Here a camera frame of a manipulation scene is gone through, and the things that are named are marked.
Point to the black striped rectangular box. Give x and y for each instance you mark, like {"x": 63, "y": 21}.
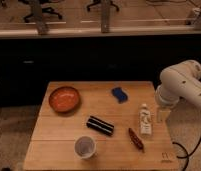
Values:
{"x": 100, "y": 125}

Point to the small white bottle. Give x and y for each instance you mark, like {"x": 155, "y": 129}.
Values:
{"x": 145, "y": 120}

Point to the white paper cup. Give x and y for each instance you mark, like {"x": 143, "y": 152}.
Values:
{"x": 85, "y": 147}

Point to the orange ceramic bowl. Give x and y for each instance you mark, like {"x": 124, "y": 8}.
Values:
{"x": 64, "y": 99}

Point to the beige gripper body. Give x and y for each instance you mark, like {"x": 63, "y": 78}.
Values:
{"x": 162, "y": 114}

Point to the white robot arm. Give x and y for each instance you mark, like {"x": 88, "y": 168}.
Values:
{"x": 181, "y": 80}

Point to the blue sponge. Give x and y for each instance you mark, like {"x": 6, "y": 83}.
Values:
{"x": 119, "y": 94}

